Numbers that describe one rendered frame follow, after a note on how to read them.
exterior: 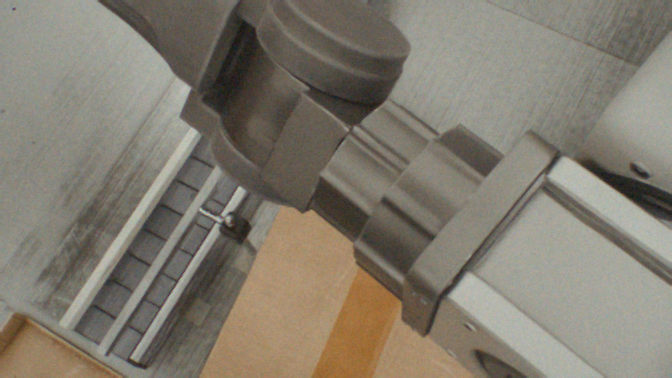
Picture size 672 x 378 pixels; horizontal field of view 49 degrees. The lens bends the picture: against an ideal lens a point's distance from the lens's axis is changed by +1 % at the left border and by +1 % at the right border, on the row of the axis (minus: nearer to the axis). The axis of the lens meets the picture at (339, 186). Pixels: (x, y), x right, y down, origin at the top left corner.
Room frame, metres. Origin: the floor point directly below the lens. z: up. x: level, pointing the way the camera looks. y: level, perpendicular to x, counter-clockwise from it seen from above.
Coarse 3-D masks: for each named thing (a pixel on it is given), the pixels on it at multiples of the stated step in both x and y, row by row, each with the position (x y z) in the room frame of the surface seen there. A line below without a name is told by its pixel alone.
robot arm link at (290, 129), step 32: (256, 64) 0.19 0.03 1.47; (256, 96) 0.18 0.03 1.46; (288, 96) 0.17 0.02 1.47; (320, 96) 0.16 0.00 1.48; (224, 128) 0.18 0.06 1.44; (256, 128) 0.16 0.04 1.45; (288, 128) 0.15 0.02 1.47; (320, 128) 0.15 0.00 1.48; (256, 160) 0.15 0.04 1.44; (288, 160) 0.14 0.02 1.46; (320, 160) 0.13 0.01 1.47; (288, 192) 0.13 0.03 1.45
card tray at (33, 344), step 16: (16, 320) 0.24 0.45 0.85; (0, 336) 0.22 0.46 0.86; (16, 336) 0.23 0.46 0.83; (32, 336) 0.22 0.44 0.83; (48, 336) 0.22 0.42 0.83; (0, 352) 0.21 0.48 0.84; (16, 352) 0.20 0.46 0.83; (32, 352) 0.20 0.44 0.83; (48, 352) 0.20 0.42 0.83; (64, 352) 0.19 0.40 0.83; (80, 352) 0.19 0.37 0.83; (0, 368) 0.19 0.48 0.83; (16, 368) 0.18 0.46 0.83; (32, 368) 0.18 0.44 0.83; (48, 368) 0.18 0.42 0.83; (64, 368) 0.17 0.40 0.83; (80, 368) 0.17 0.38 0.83; (96, 368) 0.16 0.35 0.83
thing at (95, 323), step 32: (192, 160) 0.41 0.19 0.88; (192, 192) 0.36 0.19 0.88; (224, 192) 0.35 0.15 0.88; (160, 224) 0.32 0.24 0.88; (128, 256) 0.29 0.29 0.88; (192, 256) 0.27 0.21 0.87; (128, 288) 0.25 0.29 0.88; (160, 288) 0.24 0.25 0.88; (96, 320) 0.21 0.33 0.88; (128, 352) 0.17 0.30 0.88
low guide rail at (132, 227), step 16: (192, 128) 0.44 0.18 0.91; (192, 144) 0.42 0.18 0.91; (176, 160) 0.39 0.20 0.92; (160, 176) 0.38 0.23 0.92; (160, 192) 0.36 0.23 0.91; (144, 208) 0.34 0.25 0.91; (128, 224) 0.32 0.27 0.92; (128, 240) 0.30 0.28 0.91; (112, 256) 0.28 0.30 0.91; (96, 272) 0.27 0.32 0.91; (96, 288) 0.25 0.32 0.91; (80, 304) 0.23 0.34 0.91; (64, 320) 0.21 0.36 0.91
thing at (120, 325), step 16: (208, 192) 0.32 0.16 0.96; (192, 208) 0.31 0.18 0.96; (192, 224) 0.29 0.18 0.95; (176, 240) 0.27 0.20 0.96; (160, 256) 0.26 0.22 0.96; (160, 272) 0.24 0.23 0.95; (144, 288) 0.22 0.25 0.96; (128, 304) 0.21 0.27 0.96; (128, 320) 0.19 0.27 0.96; (112, 336) 0.17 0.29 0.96
